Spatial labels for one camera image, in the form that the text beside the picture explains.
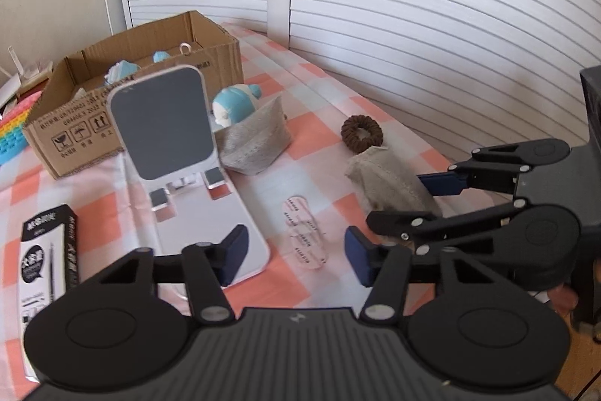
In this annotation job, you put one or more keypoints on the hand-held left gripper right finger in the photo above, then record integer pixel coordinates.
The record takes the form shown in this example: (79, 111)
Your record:
(357, 253)

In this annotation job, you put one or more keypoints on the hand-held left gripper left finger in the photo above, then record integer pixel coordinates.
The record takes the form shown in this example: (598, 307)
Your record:
(237, 251)

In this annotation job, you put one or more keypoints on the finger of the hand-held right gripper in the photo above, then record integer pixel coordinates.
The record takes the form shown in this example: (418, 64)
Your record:
(404, 222)
(441, 184)

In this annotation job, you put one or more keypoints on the grey cloth pouch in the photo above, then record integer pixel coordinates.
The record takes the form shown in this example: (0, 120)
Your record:
(385, 180)
(256, 142)

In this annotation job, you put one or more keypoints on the brown cardboard box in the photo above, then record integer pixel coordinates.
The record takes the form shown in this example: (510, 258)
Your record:
(70, 133)

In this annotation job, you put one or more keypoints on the person's right hand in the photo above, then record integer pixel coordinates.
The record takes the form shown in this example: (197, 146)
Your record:
(561, 300)

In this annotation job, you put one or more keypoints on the brown scrunchie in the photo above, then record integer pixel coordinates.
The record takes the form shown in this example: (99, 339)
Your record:
(350, 138)

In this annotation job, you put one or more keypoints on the blue and white plush toy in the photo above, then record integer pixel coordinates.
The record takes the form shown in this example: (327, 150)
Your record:
(232, 102)

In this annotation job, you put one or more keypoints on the white phone stand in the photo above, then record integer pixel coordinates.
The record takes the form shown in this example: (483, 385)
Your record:
(164, 119)

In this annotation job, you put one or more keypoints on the black and white pen box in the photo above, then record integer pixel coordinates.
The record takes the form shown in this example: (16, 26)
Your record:
(47, 250)

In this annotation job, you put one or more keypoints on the rainbow round pop toy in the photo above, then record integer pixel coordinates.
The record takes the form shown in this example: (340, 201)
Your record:
(11, 133)

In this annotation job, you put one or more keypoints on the cream power strip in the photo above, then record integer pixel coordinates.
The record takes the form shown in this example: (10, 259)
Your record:
(37, 72)

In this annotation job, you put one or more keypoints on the white router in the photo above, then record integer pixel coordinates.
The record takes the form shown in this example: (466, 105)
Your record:
(8, 93)

